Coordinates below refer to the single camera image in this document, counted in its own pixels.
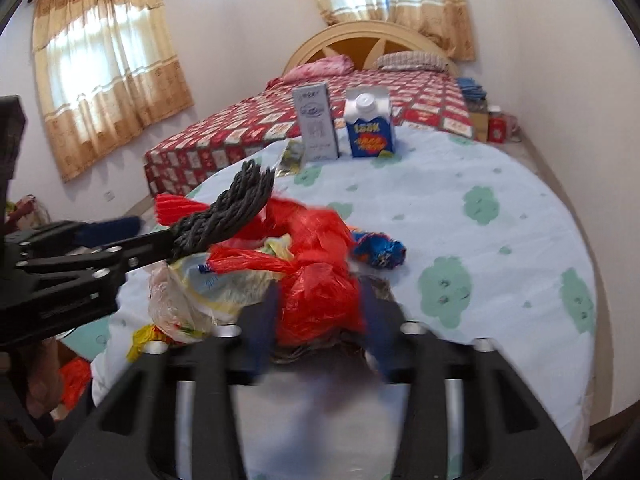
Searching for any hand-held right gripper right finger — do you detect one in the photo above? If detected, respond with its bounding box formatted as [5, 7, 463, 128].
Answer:
[357, 280, 583, 480]

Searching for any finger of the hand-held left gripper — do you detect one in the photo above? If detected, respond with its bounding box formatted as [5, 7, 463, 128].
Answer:
[10, 227, 176, 292]
[5, 216, 143, 252]

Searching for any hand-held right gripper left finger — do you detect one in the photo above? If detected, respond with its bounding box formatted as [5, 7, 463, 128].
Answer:
[52, 285, 281, 480]

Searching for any clear yellowish plastic bag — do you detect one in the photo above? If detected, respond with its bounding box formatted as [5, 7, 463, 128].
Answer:
[149, 235, 296, 343]

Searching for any blue snack wrapper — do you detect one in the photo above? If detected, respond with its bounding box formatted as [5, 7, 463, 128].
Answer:
[350, 231, 407, 268]

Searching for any dark grey twisted plastic bag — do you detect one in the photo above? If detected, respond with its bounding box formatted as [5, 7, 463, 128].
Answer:
[167, 160, 276, 263]

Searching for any person's left hand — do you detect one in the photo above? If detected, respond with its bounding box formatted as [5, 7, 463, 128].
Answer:
[22, 340, 65, 418]

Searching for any yellow wrapper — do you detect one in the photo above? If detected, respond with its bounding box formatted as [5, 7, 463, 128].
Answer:
[127, 324, 168, 363]

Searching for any bed with red patterned cover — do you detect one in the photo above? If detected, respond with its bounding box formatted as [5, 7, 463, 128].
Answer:
[144, 69, 475, 198]

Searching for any pale blue cloud-print tablecloth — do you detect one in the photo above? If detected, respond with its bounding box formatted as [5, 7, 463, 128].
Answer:
[92, 125, 598, 480]

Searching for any beige curtain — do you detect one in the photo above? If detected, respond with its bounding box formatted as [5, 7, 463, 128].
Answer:
[301, 0, 476, 61]
[31, 0, 195, 183]

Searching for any dark foil wrapper strip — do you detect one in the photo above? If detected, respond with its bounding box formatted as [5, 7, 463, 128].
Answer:
[277, 140, 307, 176]

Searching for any blue carton with white cap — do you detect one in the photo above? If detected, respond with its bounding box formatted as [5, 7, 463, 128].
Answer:
[344, 86, 396, 158]

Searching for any grey white milk carton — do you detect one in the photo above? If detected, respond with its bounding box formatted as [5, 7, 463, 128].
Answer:
[292, 84, 340, 162]

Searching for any small cardboard box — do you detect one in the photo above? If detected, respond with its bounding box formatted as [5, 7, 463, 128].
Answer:
[469, 110, 490, 142]

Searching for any pink pillow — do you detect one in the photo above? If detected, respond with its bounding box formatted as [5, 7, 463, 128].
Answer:
[281, 55, 355, 83]

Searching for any stack of blue cloth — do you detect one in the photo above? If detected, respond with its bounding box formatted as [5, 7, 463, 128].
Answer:
[457, 77, 488, 101]

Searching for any striped pillow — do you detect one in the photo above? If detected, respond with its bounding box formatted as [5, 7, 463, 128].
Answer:
[375, 51, 449, 72]

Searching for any cream wooden headboard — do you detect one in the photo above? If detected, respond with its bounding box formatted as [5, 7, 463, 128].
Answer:
[282, 21, 461, 78]

